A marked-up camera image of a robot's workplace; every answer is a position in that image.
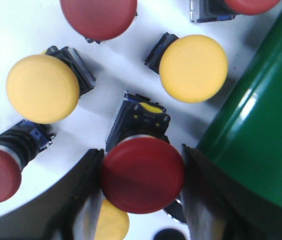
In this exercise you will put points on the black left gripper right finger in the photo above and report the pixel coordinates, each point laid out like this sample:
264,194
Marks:
216,207

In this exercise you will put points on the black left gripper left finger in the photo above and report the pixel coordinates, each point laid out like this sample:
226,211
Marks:
68,210

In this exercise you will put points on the red mushroom push button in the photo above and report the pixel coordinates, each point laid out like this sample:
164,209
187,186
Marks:
141,172
204,11
19,145
99,20

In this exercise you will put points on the yellow mushroom push button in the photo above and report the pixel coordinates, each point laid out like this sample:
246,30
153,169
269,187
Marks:
192,69
112,224
45,88

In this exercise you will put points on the green conveyor belt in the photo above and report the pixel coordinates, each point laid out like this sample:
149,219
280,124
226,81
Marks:
245,137

